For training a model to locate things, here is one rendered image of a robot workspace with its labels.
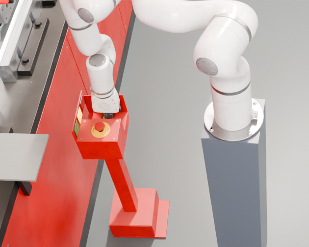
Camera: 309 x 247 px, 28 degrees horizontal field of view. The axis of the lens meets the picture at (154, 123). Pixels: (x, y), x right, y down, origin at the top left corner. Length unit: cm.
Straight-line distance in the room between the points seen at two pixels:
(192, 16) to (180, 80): 174
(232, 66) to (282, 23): 207
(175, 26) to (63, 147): 104
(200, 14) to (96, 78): 58
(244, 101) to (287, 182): 123
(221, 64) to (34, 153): 74
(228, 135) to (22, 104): 83
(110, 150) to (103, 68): 35
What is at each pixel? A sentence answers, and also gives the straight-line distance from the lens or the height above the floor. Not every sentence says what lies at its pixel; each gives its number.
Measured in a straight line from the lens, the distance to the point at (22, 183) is 217.
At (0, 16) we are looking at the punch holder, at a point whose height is 115.
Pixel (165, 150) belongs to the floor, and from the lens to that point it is 316.
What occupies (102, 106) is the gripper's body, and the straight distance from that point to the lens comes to 231.
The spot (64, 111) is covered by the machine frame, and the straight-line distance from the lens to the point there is 260.
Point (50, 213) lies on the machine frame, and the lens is 249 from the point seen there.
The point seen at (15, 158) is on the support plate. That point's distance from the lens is 205.
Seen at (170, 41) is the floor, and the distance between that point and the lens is 366.
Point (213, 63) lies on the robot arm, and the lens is 161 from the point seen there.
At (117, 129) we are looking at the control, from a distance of 229.
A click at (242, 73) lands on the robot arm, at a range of 173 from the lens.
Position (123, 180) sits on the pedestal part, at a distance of 263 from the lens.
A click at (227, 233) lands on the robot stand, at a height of 37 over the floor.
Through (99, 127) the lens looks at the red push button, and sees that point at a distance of 228.
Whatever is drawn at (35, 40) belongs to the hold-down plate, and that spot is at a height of 91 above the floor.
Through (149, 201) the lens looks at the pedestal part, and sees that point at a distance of 287.
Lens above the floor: 257
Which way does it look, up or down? 52 degrees down
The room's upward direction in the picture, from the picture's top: 14 degrees counter-clockwise
